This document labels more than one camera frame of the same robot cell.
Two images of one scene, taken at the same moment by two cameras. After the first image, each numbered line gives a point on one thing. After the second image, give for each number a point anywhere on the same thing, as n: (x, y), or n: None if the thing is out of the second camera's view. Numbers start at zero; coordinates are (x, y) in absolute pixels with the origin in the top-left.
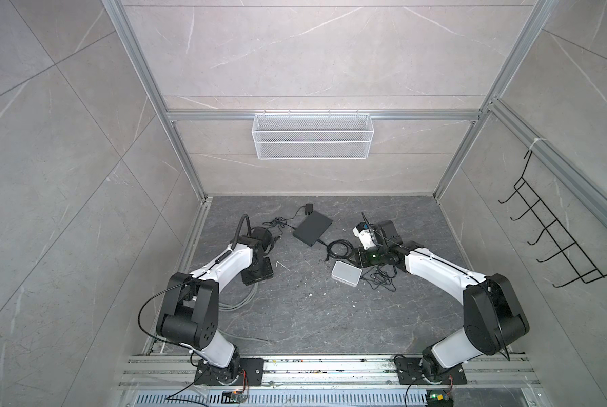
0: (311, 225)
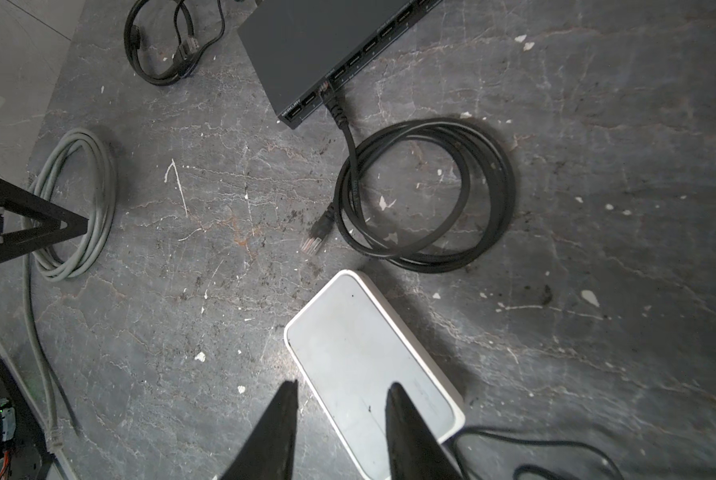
0: (303, 49)
